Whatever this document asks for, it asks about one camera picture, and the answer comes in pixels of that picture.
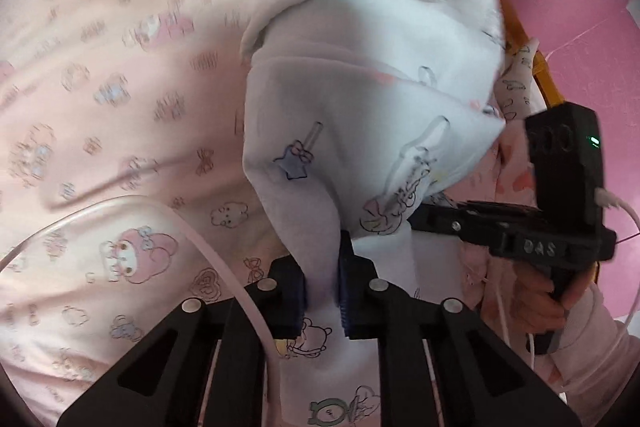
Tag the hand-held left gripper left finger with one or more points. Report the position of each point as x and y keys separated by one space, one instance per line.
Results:
x=292 y=307

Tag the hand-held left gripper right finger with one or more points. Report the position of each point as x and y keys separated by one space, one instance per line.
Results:
x=347 y=302

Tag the white printed plush toy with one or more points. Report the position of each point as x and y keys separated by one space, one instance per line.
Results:
x=520 y=82

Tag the person's right forearm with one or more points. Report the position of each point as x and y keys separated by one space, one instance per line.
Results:
x=590 y=357

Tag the pink printed bed sheet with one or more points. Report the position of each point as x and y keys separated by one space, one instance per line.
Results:
x=125 y=82

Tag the person's right hand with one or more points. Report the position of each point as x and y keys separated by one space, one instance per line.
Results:
x=530 y=307

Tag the white cartoon print pants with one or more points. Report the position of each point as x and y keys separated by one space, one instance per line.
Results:
x=350 y=107

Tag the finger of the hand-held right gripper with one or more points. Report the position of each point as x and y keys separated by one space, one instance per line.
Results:
x=440 y=219
x=495 y=210

